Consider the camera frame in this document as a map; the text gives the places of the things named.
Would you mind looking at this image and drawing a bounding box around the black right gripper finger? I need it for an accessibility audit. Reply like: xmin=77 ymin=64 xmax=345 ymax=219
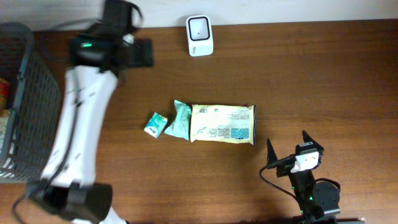
xmin=266 ymin=138 xmax=278 ymax=167
xmin=302 ymin=130 xmax=323 ymax=151

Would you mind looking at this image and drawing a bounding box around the yellow wet wipes pack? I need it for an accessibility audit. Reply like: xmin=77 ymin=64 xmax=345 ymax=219
xmin=190 ymin=105 xmax=257 ymax=145

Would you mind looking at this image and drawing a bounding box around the small teal tissue packet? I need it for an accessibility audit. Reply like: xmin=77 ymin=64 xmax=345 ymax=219
xmin=144 ymin=113 xmax=168 ymax=138

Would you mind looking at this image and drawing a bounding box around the teal green snack pouch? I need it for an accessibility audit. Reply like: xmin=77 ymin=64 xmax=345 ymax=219
xmin=164 ymin=100 xmax=192 ymax=140

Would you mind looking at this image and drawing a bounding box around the orange red spaghetti packet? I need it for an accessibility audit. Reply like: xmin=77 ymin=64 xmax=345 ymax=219
xmin=0 ymin=78 xmax=11 ymax=110

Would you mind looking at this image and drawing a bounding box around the white tube with gold cap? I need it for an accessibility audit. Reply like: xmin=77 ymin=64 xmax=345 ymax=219
xmin=0 ymin=110 xmax=15 ymax=154

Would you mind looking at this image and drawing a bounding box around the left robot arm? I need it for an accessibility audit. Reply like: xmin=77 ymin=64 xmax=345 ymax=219
xmin=24 ymin=1 xmax=154 ymax=223

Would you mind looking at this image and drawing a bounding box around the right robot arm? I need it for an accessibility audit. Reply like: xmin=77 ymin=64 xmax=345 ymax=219
xmin=259 ymin=131 xmax=366 ymax=224

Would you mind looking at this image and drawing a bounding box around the white barcode scanner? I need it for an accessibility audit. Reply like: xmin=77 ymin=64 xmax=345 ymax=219
xmin=185 ymin=15 xmax=214 ymax=57

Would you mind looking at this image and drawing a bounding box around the grey plastic mesh basket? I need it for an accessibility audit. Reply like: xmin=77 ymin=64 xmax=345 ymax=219
xmin=1 ymin=22 xmax=61 ymax=184

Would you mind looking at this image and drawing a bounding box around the black right camera cable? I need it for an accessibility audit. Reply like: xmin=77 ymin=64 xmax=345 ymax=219
xmin=259 ymin=157 xmax=307 ymax=215

